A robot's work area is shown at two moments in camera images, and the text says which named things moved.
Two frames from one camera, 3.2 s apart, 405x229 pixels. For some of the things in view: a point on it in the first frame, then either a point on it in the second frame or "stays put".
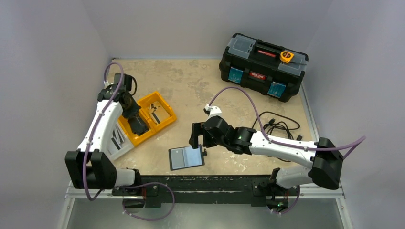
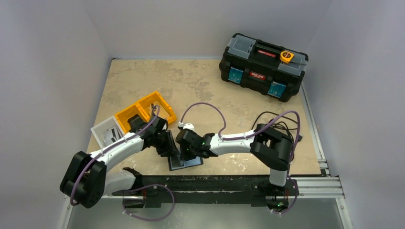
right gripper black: [197, 135] → [184, 151]
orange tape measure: [286, 56] stays put
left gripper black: [133, 111] → [170, 148]
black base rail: [207, 191] stays put
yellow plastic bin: [156, 113] stays put
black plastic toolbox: [263, 66] stays put
